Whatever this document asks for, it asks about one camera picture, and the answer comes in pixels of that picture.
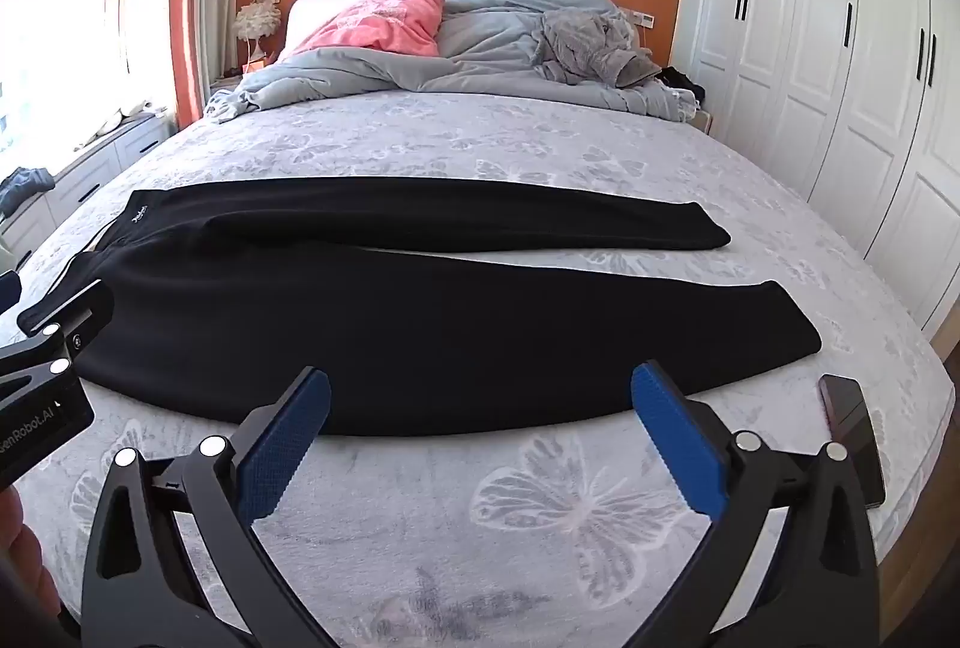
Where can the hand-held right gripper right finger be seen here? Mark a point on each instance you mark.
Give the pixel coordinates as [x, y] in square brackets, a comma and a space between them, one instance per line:
[679, 445]

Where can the blue crumpled cloth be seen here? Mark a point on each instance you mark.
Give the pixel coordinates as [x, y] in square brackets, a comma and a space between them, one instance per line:
[22, 187]

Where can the white drawer cabinet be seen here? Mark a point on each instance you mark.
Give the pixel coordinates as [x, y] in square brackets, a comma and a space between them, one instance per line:
[90, 168]

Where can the black pants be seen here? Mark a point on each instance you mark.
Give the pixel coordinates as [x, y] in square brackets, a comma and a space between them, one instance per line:
[375, 318]

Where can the person's left hand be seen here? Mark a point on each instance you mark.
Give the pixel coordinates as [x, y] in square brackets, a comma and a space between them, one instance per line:
[19, 543]

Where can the window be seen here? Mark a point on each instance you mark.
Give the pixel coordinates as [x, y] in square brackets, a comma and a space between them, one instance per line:
[52, 18]

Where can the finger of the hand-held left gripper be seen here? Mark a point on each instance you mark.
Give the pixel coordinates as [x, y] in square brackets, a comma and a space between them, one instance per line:
[71, 333]
[9, 292]

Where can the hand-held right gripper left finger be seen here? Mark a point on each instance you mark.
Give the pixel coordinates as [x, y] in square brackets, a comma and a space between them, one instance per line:
[289, 445]

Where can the grey butterfly bedspread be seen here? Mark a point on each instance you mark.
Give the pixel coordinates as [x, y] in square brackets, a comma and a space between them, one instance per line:
[450, 543]

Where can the grey crumpled garment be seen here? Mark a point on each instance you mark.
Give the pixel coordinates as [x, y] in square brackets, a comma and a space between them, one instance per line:
[585, 48]

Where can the grey duvet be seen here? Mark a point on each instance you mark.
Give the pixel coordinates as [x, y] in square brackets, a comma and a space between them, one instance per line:
[465, 55]

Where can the pink pillow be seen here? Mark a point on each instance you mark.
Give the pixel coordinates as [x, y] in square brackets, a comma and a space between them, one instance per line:
[367, 22]

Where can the white feather bedside lamp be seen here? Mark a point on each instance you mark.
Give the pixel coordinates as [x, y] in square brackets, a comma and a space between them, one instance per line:
[256, 22]

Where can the cluttered bedside table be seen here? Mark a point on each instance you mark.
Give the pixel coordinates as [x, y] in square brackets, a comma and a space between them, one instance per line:
[686, 93]

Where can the white wardrobe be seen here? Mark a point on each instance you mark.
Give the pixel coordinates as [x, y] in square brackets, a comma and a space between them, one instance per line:
[825, 55]

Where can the black phone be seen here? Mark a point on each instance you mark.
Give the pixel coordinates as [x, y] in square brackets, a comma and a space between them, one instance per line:
[851, 438]

